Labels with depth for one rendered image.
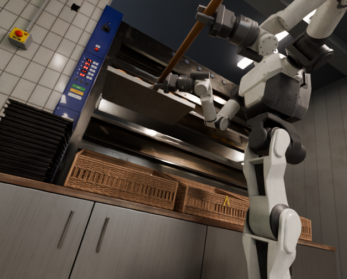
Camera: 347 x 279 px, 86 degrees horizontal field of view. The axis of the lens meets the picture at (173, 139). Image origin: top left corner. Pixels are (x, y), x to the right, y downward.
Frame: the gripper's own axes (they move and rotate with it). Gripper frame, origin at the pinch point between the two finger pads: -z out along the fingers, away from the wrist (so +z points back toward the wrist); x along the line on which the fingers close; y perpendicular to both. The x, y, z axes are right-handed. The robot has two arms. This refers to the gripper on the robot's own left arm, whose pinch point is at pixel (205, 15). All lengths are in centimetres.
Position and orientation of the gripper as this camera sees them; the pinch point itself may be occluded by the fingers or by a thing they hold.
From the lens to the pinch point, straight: 77.0
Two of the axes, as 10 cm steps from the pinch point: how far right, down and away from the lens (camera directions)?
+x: -2.0, 9.2, -3.4
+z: 9.4, 2.8, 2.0
